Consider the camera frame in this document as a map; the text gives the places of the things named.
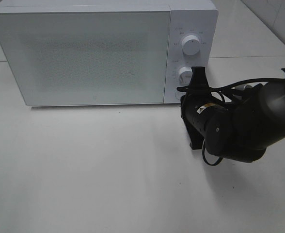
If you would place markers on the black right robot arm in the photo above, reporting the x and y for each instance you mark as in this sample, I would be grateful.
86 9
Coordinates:
238 121

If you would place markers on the white microwave door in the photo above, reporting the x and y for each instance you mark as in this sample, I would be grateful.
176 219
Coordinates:
87 58

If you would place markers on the white microwave knob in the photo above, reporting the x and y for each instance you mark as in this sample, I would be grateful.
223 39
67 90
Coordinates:
185 75
190 44

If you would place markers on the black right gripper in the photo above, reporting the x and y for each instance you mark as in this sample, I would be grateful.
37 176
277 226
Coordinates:
203 114

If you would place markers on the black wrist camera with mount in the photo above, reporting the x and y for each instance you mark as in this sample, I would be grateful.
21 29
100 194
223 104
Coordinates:
196 139

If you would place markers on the white microwave oven body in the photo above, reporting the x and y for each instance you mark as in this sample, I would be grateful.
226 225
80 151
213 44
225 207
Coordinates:
197 17

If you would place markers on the round door release button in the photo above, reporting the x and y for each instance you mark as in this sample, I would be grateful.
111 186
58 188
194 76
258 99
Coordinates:
178 95

